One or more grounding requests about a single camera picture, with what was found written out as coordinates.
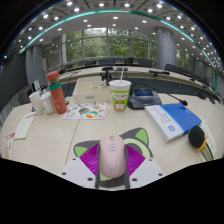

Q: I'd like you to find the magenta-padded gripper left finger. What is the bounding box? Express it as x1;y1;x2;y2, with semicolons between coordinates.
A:
59;143;101;190

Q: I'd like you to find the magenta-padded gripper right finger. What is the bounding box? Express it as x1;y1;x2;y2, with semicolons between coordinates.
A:
123;143;167;189

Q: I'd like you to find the pink computer mouse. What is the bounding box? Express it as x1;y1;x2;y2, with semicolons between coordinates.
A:
98;133;127;179

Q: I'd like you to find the cat-shaped grey green mouse pad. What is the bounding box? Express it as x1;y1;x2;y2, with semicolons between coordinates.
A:
73;127;154;190

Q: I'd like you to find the colourful printed sheet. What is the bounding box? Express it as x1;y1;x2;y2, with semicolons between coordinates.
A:
62;101;107;121

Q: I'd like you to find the blue and white book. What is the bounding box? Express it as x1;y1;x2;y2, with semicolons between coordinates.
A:
144;101;203;144

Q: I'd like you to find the black gooseneck microphone console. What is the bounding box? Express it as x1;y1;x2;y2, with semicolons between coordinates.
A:
127;81;189;110

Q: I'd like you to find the green-printed drink cup with straw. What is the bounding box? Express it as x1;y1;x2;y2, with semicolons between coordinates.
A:
108;66;132;113

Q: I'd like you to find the white lidded mug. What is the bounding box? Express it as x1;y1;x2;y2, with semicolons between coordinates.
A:
39;91;56;116

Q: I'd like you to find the cream cardboard box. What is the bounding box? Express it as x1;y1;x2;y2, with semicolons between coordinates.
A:
72;77;112;104

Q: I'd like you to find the red drink bottle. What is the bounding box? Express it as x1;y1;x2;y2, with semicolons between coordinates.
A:
46;70;68;115

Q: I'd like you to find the cream paper booklet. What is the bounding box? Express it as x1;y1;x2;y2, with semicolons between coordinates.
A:
13;111;38;140

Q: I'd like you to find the white paper cup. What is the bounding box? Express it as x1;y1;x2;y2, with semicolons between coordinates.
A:
28;89;44;117

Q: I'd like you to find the white paper sheet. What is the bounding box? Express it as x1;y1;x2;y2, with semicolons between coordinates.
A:
196;116;218;163

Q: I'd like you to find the red fan-printed magazine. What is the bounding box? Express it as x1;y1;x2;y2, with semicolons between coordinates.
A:
4;131;17;160

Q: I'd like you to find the black desk microphones group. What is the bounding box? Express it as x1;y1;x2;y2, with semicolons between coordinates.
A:
100;65;171;77

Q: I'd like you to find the dark office chairs group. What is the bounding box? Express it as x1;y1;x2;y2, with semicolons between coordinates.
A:
78;57;222;102

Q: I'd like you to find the ceiling lights group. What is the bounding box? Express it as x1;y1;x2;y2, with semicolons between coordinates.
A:
25;0;222;69

